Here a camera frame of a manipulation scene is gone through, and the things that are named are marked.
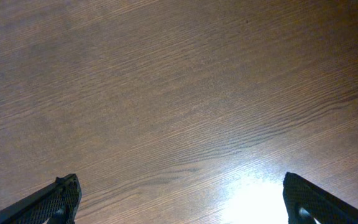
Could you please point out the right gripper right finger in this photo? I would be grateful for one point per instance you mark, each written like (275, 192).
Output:
(307, 203)

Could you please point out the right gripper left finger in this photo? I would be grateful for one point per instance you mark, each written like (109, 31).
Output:
(56, 203)

